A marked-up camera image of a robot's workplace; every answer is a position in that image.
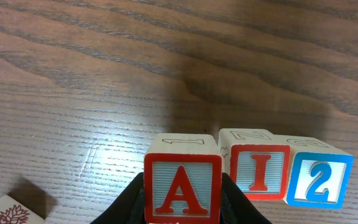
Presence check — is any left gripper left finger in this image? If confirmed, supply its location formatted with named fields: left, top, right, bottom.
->
left=91, top=172, right=145, bottom=224

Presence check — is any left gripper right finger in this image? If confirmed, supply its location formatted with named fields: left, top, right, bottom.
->
left=219, top=172, right=272, bottom=224

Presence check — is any red letter I block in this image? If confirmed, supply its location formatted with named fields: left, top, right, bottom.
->
left=218, top=128, right=291, bottom=200

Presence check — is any red letter A block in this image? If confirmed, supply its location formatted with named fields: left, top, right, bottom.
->
left=144, top=133, right=223, bottom=223

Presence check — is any blue number 2 block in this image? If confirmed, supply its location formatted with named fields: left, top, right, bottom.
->
left=276, top=135, right=354, bottom=209

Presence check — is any white block lower centre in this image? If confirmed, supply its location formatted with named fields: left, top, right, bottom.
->
left=0, top=195, right=45, bottom=224

